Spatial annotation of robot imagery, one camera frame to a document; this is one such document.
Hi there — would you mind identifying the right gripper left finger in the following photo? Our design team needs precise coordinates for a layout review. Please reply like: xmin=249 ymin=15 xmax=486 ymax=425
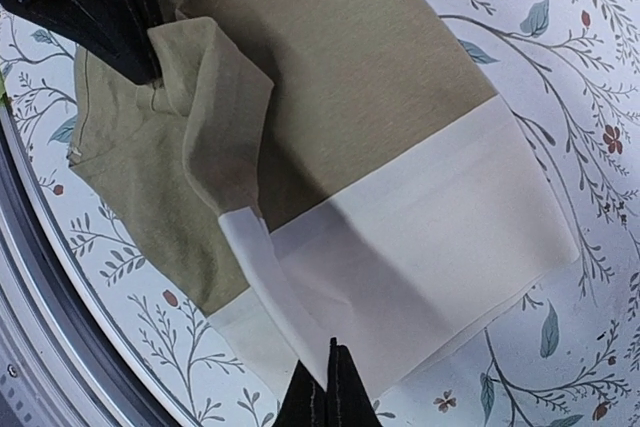
xmin=272 ymin=362 xmax=326 ymax=427

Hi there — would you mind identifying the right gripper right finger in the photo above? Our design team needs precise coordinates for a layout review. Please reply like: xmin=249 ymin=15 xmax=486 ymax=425
xmin=327 ymin=338 xmax=382 ymax=427

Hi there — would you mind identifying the khaki underwear cream waistband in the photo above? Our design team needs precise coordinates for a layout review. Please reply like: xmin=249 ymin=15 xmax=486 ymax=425
xmin=69 ymin=0 xmax=577 ymax=396

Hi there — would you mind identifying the green tape scrap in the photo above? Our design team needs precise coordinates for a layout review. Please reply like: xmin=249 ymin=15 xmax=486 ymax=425
xmin=0 ymin=74 xmax=10 ymax=107

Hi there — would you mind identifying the floral table mat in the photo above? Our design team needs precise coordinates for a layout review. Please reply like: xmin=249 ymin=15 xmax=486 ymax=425
xmin=1 ymin=0 xmax=639 ymax=426

